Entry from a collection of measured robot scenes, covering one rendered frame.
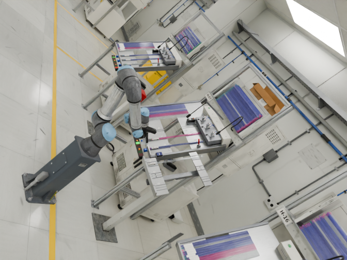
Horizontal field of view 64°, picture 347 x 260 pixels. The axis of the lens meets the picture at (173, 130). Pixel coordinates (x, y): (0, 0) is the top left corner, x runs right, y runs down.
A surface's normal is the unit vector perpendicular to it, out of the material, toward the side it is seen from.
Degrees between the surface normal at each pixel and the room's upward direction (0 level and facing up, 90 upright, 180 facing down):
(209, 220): 90
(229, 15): 90
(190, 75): 90
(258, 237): 44
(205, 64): 90
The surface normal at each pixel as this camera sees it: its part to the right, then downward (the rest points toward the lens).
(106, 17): 0.29, 0.67
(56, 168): -0.48, -0.28
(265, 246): 0.15, -0.74
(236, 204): -0.57, -0.46
